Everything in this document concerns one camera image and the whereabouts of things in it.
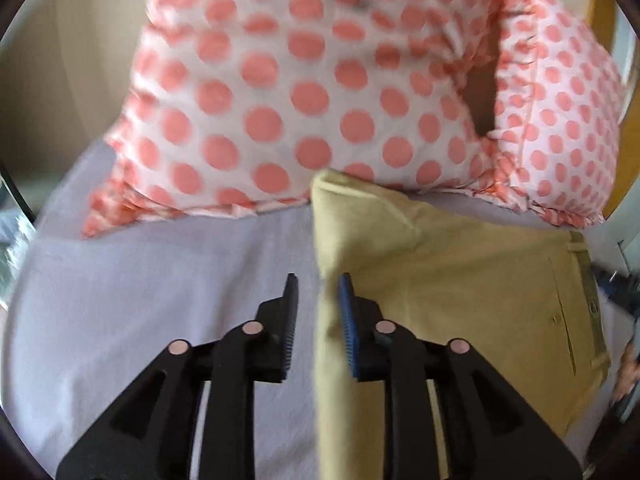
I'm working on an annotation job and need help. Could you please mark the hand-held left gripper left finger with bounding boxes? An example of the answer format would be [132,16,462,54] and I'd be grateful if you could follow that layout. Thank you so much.
[56,273,300,480]

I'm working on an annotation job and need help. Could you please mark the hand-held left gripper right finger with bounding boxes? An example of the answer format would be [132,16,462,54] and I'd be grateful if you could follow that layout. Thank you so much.
[338,273,584,480]

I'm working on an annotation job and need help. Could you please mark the khaki pants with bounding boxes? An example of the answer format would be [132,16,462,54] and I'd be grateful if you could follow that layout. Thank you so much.
[310,169,612,480]

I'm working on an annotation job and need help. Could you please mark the lavender bed sheet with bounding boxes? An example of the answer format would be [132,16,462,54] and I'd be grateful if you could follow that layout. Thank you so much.
[2,140,632,480]

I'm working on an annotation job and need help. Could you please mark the pink polka dot pillow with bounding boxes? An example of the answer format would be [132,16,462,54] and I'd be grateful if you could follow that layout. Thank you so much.
[81,0,516,239]
[487,0,626,228]

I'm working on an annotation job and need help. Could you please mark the yellow wooden headboard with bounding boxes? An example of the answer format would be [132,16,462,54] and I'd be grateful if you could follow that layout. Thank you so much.
[584,0,621,61]

